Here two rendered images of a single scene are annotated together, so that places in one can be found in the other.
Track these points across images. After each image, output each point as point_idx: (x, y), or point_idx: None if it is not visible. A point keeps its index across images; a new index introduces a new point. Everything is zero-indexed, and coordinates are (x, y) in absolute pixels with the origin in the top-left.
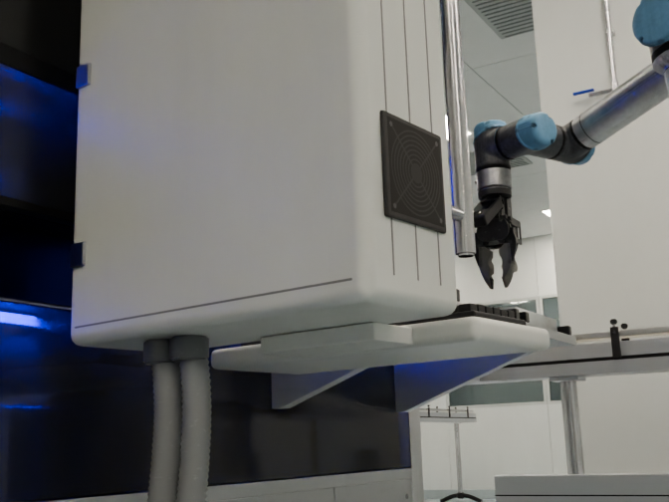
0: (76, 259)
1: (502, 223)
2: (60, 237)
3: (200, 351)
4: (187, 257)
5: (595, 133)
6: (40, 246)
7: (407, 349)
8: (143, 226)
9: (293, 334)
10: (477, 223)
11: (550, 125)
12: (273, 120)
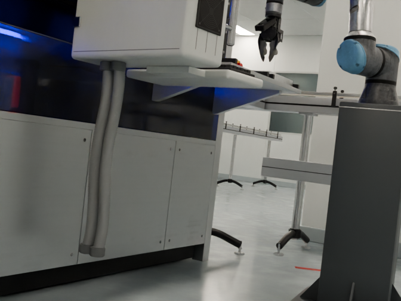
0: (76, 23)
1: (273, 30)
2: (68, 11)
3: (122, 67)
4: (121, 30)
5: None
6: (59, 14)
7: (203, 79)
8: (105, 15)
9: (159, 66)
10: (260, 29)
11: None
12: None
